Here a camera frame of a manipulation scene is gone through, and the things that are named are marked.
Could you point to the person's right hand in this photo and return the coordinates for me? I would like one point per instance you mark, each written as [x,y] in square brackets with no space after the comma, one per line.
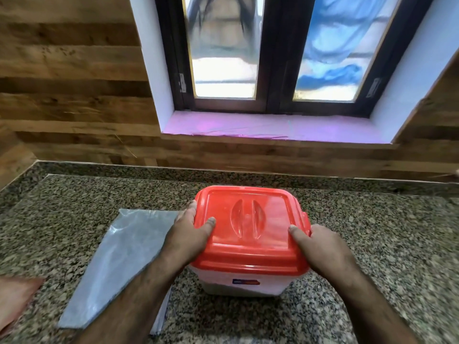
[328,252]

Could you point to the person's left hand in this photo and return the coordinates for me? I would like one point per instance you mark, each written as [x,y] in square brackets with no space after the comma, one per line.
[183,240]

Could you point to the person's left thumb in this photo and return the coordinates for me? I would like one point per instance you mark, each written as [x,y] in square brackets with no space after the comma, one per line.
[205,231]

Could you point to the person's right thumb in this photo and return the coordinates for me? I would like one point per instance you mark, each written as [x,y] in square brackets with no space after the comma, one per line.
[298,238]

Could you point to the red plastic container lid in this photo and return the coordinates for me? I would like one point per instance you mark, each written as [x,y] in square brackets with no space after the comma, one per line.
[251,225]

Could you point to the person's right forearm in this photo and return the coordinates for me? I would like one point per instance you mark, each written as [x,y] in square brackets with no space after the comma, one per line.
[369,308]

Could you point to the person's left forearm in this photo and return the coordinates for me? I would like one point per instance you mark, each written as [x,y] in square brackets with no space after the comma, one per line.
[132,304]

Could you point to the white plastic container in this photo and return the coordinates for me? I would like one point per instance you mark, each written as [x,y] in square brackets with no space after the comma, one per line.
[247,284]

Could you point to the clear plastic bag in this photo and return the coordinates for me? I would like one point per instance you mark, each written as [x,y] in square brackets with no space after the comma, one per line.
[122,257]

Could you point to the metal window hinge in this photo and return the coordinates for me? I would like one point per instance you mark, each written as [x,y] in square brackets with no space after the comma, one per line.
[373,88]
[182,83]

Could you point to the frosted glass window pane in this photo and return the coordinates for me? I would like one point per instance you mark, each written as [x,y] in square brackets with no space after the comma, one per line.
[340,85]
[224,50]

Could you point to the reddish brown object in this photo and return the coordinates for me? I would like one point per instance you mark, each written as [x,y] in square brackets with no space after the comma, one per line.
[14,300]

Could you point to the blue cloth behind window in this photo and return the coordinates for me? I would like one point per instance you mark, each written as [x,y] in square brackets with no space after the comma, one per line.
[337,35]

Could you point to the dark wooden window frame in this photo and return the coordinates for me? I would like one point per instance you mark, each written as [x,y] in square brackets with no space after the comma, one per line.
[278,53]

